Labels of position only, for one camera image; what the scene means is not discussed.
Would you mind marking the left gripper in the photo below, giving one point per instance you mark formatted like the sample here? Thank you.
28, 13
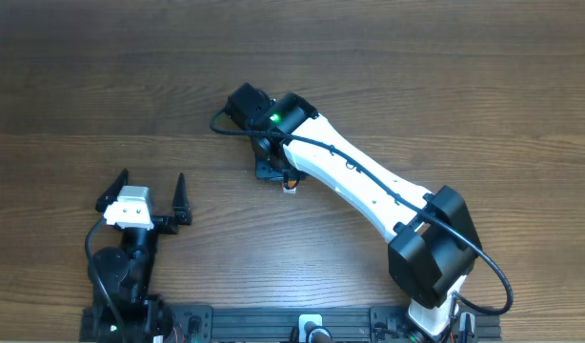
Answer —
165, 224

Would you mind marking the orange cube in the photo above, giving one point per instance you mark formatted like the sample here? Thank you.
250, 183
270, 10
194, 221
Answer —
290, 183

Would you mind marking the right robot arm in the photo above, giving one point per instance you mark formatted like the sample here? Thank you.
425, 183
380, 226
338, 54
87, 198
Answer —
359, 181

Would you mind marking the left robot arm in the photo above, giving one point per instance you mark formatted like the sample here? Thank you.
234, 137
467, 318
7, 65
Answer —
126, 271

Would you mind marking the white cube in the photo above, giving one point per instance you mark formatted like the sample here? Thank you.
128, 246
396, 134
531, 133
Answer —
289, 190

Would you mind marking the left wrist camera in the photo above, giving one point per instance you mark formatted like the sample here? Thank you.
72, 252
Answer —
129, 209

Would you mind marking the mounting rail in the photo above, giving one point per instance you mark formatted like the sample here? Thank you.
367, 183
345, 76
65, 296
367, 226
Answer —
273, 324

